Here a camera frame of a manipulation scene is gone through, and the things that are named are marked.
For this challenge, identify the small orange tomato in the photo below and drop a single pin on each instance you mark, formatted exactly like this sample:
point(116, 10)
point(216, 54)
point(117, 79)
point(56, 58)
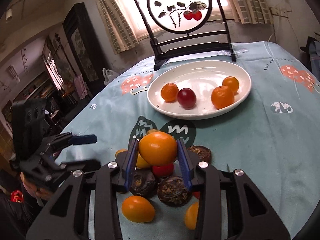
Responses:
point(231, 83)

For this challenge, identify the checked beige curtain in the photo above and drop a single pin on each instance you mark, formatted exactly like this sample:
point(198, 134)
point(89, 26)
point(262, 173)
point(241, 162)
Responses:
point(110, 17)
point(247, 2)

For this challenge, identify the white track light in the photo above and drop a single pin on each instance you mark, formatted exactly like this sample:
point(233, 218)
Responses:
point(8, 15)

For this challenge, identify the blue cloth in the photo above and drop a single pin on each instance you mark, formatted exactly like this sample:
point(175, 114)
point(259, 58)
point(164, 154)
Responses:
point(313, 52)

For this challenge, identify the large orange tomato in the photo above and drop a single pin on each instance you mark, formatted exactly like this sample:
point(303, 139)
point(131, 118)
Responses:
point(157, 148)

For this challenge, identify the light blue printed tablecloth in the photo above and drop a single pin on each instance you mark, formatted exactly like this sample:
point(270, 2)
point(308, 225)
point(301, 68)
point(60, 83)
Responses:
point(250, 142)

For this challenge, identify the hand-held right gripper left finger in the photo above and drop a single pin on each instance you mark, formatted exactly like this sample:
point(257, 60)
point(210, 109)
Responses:
point(132, 165)

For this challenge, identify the small red tomato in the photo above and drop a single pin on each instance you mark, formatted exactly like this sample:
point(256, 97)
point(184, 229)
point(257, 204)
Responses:
point(196, 195)

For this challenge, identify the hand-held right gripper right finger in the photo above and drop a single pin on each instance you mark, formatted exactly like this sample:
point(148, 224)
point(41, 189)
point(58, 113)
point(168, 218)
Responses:
point(183, 160)

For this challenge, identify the white plastic bag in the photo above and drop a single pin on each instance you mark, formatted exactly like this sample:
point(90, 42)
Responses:
point(108, 76)

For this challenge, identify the dark framed painting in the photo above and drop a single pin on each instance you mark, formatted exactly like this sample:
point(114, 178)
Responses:
point(80, 42)

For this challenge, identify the wooden bookshelf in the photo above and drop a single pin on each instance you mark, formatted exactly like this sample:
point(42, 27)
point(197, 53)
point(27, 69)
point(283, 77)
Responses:
point(37, 90)

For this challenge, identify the pink hanging cloth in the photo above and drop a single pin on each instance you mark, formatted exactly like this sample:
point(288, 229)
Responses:
point(80, 87)

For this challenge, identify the tomatoes on plate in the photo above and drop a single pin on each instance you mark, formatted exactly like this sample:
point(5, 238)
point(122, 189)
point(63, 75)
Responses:
point(222, 97)

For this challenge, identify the orange tangerine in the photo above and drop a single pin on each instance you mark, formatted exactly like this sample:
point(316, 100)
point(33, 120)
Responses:
point(169, 92)

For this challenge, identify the white plate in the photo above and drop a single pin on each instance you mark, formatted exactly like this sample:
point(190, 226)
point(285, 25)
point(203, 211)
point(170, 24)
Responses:
point(200, 72)

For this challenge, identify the person's left hand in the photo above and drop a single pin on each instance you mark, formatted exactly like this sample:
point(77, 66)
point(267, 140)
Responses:
point(32, 190)

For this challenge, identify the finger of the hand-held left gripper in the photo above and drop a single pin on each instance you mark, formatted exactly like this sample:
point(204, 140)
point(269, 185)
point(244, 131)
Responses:
point(83, 139)
point(87, 166)

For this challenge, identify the round painted screen black stand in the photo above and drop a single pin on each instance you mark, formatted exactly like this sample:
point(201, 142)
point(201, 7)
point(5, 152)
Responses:
point(178, 2)

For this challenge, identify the dark brown dried mushroom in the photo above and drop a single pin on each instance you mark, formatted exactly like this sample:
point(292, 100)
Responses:
point(142, 182)
point(200, 152)
point(173, 192)

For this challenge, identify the small yellow tomato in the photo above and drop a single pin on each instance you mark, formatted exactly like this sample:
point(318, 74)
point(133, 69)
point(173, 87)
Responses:
point(120, 152)
point(151, 131)

